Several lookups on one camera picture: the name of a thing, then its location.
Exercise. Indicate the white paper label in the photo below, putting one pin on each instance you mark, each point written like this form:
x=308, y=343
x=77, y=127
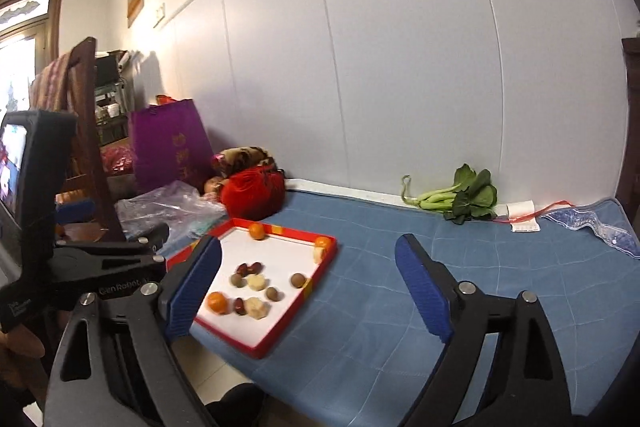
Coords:
x=522, y=212

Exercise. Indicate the person's left hand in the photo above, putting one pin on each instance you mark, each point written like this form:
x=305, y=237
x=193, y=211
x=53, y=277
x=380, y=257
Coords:
x=22, y=344

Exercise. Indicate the cluttered metal shelf rack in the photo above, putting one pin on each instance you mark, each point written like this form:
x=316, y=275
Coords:
x=112, y=107

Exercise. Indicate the striped cloth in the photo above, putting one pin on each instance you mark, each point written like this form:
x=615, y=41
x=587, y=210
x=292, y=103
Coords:
x=50, y=82

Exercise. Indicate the purple bag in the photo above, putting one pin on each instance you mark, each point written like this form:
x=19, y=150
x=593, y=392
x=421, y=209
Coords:
x=165, y=147

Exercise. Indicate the red and white tray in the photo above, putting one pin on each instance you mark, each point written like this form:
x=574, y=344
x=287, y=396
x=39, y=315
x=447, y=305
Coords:
x=280, y=267

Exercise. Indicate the dark wooden chair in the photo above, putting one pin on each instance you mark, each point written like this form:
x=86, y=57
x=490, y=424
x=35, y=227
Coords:
x=87, y=107

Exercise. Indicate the pale blue patterned cloth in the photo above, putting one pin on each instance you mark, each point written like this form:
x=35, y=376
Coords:
x=595, y=219

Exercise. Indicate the brown longan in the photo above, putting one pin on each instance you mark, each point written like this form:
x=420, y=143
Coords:
x=272, y=293
x=297, y=279
x=236, y=280

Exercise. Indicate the small tangerine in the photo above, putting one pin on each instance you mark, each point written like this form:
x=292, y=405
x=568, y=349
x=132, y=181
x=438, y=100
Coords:
x=324, y=242
x=257, y=231

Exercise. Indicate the white wall switch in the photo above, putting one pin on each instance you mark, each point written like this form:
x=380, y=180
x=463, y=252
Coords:
x=159, y=14

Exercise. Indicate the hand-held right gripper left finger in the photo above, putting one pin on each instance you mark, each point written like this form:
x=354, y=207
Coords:
x=80, y=269

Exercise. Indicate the dark wooden cabinet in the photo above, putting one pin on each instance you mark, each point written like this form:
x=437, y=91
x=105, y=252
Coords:
x=632, y=132

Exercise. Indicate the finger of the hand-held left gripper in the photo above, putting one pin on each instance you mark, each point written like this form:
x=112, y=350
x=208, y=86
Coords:
x=422, y=292
x=195, y=287

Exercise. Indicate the clear plastic bag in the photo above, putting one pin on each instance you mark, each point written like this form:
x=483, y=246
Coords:
x=160, y=207

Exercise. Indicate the green bok choy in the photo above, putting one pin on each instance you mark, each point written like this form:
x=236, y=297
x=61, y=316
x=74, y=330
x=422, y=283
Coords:
x=470, y=199

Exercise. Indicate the red cloth bag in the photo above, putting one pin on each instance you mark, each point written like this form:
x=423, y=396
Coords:
x=252, y=192

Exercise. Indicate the wooden door frame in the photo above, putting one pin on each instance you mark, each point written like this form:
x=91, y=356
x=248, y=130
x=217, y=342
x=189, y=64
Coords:
x=55, y=7

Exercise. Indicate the large tangerine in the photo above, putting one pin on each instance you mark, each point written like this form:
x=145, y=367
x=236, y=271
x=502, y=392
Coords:
x=217, y=302

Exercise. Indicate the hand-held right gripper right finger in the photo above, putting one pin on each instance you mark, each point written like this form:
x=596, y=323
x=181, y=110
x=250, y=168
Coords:
x=125, y=247

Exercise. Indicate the red date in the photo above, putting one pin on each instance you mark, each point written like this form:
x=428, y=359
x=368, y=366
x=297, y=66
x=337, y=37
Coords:
x=243, y=268
x=239, y=305
x=256, y=267

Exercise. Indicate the brown patterned cloth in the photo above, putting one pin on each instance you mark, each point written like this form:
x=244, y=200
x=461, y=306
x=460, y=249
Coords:
x=245, y=157

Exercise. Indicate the person's dark trouser leg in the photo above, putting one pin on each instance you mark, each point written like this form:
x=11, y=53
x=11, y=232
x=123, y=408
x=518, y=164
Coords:
x=235, y=409

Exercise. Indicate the red plastic bag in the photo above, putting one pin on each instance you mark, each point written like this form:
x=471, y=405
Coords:
x=117, y=159

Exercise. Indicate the peeled banana piece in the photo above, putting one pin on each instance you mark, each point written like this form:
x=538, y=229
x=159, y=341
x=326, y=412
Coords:
x=256, y=282
x=257, y=308

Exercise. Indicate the blue quilted mat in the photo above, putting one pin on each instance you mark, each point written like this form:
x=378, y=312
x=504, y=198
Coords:
x=380, y=307

